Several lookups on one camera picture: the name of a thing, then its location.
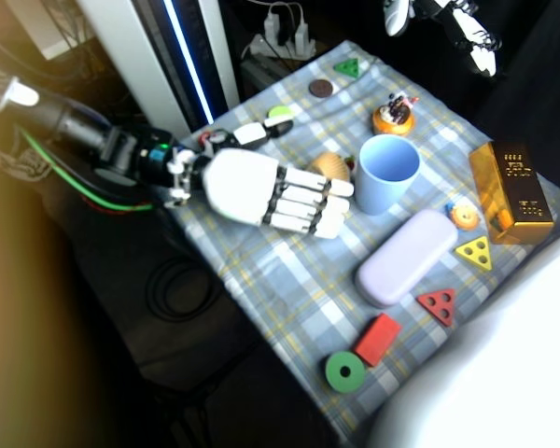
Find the brown sandwich cookie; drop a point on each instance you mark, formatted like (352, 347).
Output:
(320, 88)

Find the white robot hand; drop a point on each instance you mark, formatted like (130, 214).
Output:
(480, 46)
(242, 184)

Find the white power strip with plugs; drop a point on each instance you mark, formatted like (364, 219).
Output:
(284, 44)

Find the lilac glasses case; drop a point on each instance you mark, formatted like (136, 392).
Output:
(406, 256)

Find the blue triangle block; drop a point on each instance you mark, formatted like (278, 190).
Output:
(448, 208)

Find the yellow triangle block with holes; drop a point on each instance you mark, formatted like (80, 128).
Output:
(476, 256)

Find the strawberry topped cupcake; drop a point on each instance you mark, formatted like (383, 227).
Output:
(329, 165)

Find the blue plastic cup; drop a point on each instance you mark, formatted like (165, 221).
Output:
(382, 191)

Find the white column with blue light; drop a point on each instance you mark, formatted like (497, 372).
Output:
(135, 56)

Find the blue plaid cloth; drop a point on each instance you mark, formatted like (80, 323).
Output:
(308, 280)

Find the red cylinder with white symbol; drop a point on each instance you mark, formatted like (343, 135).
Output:
(206, 137)

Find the chocolate topped cupcake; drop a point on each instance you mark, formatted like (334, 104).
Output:
(394, 122)

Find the red triangle block with holes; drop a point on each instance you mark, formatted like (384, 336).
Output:
(441, 305)

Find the red rectangular block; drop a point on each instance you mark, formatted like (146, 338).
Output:
(378, 340)

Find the green triangle block with holes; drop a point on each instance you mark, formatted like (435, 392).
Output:
(347, 68)

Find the tan swirl biscuit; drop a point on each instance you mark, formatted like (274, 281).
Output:
(466, 218)

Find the gold bar box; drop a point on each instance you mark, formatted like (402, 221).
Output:
(518, 186)

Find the green disc with striped side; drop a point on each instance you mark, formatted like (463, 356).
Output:
(336, 373)

